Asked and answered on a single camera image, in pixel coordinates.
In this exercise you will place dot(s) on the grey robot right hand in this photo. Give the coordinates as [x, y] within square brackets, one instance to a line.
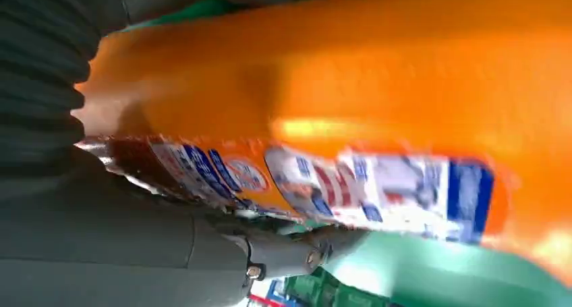
[111, 251]

